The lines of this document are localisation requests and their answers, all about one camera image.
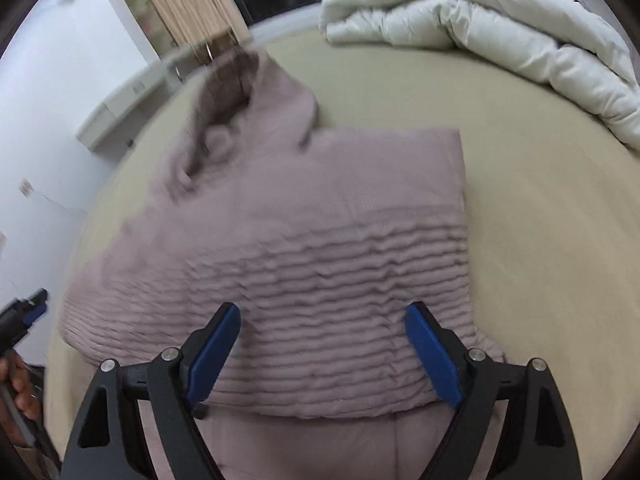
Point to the wall socket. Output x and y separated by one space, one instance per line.
25 187

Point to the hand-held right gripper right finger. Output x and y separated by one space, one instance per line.
431 350

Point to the person's left hand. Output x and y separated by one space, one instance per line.
22 385

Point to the beige bed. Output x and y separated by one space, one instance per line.
525 240

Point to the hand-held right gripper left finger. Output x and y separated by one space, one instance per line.
216 350

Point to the beige curtain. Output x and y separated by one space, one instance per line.
185 2

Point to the white duvet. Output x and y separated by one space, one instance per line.
480 25

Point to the mauve ribbed hooded sweater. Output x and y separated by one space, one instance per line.
300 270

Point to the white bedside cabinet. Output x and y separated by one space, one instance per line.
135 95

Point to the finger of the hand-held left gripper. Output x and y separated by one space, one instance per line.
34 305

